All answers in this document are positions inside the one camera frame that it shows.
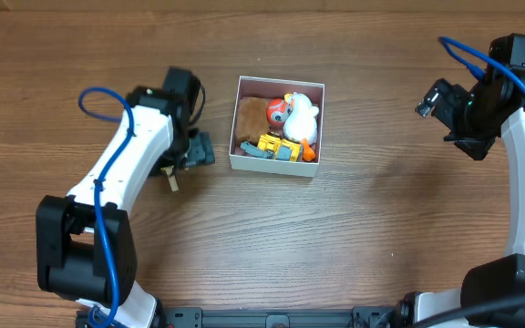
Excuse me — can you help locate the yellow toy pellet drum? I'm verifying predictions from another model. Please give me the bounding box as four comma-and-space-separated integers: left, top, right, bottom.
160, 166, 179, 192

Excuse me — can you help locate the brown plush toy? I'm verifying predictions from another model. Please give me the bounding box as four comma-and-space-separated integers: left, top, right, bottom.
234, 97, 271, 144

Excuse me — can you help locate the yellow toy truck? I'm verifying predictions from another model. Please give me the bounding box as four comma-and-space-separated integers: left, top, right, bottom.
240, 133, 303, 162

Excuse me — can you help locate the red toy ball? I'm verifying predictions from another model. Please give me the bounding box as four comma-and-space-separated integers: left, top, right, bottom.
266, 98, 291, 128

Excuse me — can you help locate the white plush duck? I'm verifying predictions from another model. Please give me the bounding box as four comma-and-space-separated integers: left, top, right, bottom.
283, 92, 319, 162

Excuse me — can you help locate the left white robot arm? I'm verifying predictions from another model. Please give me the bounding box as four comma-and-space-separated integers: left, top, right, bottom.
36, 82, 210, 327

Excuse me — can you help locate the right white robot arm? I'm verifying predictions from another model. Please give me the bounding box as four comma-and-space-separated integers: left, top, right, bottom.
398, 70, 525, 327

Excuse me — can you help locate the right blue cable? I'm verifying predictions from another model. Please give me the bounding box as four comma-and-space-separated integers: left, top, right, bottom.
438, 36, 525, 156

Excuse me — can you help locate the blue cable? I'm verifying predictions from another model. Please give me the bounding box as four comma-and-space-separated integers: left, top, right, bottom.
438, 36, 525, 156
77, 87, 136, 328

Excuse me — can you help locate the left blue cable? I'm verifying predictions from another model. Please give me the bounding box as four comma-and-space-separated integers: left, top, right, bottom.
77, 87, 136, 328

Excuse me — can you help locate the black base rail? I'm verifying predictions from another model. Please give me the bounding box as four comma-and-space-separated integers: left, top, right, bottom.
149, 306, 399, 328

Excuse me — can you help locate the thick black cable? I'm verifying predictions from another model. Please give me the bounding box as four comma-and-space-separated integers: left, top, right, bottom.
407, 291, 525, 328

